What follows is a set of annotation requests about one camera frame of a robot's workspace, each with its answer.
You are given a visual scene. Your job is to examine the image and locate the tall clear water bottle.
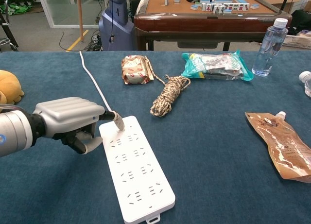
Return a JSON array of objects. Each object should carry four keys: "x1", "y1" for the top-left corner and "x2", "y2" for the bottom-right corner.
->
[{"x1": 251, "y1": 17, "x2": 289, "y2": 77}]

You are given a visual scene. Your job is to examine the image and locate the brown spout pouch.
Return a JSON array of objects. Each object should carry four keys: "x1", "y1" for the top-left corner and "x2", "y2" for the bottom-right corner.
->
[{"x1": 244, "y1": 111, "x2": 311, "y2": 183}]

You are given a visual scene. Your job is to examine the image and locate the beige brown rope bundle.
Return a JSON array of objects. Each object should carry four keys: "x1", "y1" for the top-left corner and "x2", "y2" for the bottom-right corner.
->
[{"x1": 144, "y1": 55, "x2": 192, "y2": 118}]

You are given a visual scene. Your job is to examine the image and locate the black hanging cable with plug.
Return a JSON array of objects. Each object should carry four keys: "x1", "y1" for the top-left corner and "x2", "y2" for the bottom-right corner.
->
[{"x1": 109, "y1": 0, "x2": 116, "y2": 44}]

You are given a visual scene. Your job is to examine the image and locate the black bag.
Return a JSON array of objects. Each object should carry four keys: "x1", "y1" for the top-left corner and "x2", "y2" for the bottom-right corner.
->
[{"x1": 288, "y1": 9, "x2": 311, "y2": 36}]

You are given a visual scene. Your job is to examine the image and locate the face-up mahjong tile row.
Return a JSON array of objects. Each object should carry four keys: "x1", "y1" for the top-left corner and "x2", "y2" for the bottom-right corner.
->
[{"x1": 200, "y1": 1, "x2": 250, "y2": 15}]

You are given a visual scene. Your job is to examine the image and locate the yellow plush toy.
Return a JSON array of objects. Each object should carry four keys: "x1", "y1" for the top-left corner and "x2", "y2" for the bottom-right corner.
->
[{"x1": 0, "y1": 69, "x2": 25, "y2": 105}]

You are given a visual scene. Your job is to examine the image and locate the white plastic basket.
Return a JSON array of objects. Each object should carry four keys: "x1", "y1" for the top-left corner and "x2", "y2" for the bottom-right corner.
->
[{"x1": 281, "y1": 34, "x2": 311, "y2": 50}]

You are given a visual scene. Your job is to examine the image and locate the blue table cloth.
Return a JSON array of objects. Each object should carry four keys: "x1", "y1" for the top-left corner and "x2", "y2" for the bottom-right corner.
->
[{"x1": 0, "y1": 51, "x2": 311, "y2": 224}]

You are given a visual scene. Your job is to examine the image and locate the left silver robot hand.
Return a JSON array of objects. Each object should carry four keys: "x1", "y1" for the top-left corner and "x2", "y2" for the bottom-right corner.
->
[{"x1": 31, "y1": 97, "x2": 125, "y2": 155}]

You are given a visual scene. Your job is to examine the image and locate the green bag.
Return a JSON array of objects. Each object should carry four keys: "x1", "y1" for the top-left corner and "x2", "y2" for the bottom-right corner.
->
[{"x1": 0, "y1": 4, "x2": 33, "y2": 16}]

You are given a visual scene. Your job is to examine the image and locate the black floor cables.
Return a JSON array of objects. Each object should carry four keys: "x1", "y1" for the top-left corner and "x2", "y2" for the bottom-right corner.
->
[{"x1": 59, "y1": 31, "x2": 103, "y2": 52}]

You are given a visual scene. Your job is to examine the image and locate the brown mahjong table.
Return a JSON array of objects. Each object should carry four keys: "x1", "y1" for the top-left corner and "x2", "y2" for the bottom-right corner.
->
[{"x1": 133, "y1": 0, "x2": 293, "y2": 52}]

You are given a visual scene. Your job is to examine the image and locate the teal plastic bag package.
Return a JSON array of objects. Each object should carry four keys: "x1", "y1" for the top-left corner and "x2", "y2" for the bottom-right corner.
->
[{"x1": 181, "y1": 50, "x2": 255, "y2": 82}]

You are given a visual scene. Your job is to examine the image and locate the white cable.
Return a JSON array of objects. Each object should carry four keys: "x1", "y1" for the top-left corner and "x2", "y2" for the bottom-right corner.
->
[{"x1": 79, "y1": 51, "x2": 114, "y2": 113}]

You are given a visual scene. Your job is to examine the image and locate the small clear water bottle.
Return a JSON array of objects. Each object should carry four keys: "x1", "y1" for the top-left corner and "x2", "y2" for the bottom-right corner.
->
[{"x1": 298, "y1": 70, "x2": 311, "y2": 98}]

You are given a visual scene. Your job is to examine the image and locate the brown red snack pack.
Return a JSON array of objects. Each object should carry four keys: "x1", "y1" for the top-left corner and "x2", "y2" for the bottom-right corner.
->
[{"x1": 121, "y1": 55, "x2": 154, "y2": 85}]

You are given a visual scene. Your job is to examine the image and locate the glass door frame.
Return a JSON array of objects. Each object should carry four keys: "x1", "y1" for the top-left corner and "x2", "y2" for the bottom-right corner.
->
[{"x1": 36, "y1": 0, "x2": 104, "y2": 29}]

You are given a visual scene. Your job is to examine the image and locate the wooden pole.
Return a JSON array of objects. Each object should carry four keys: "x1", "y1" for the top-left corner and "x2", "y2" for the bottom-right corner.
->
[{"x1": 76, "y1": 0, "x2": 85, "y2": 43}]

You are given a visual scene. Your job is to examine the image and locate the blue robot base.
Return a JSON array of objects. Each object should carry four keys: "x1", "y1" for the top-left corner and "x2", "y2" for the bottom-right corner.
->
[{"x1": 98, "y1": 0, "x2": 136, "y2": 52}]

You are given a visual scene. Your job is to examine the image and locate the black metal stand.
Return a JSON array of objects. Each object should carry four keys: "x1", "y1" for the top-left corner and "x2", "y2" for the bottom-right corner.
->
[{"x1": 0, "y1": 0, "x2": 19, "y2": 52}]

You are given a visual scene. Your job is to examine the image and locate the white power strip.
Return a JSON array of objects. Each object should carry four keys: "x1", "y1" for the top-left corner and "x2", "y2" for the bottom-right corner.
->
[{"x1": 99, "y1": 115, "x2": 176, "y2": 224}]

